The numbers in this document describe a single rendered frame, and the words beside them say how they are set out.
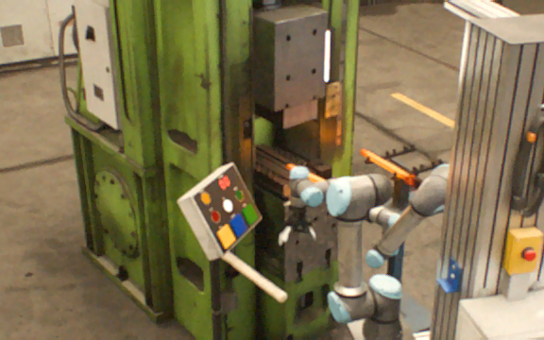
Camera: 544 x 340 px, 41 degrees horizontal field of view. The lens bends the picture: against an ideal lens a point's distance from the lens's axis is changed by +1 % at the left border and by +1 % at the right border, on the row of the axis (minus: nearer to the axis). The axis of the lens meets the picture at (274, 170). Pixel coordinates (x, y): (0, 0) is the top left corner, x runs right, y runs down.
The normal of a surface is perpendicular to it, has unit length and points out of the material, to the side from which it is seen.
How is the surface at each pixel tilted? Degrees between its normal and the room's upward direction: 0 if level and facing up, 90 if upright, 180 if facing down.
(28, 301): 0
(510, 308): 0
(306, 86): 90
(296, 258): 90
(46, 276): 0
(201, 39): 89
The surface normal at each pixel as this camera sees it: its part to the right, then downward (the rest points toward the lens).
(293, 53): 0.62, 0.35
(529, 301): 0.00, -0.89
